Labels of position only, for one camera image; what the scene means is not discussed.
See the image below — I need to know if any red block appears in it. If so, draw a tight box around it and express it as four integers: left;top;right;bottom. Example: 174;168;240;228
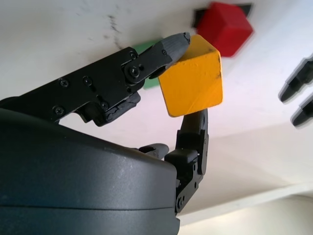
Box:
197;1;254;58

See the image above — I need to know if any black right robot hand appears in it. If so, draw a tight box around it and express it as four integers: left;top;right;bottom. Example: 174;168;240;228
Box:
0;31;210;235

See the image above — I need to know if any green block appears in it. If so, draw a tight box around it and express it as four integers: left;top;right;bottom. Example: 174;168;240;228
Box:
133;40;161;90

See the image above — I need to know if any black tape mark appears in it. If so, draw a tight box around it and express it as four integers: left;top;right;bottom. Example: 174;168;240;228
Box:
191;2;253;27

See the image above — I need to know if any yellow block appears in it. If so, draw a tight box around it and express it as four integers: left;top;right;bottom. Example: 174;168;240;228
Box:
158;34;224;118

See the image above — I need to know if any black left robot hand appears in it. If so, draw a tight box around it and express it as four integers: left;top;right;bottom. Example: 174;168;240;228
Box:
278;52;313;128

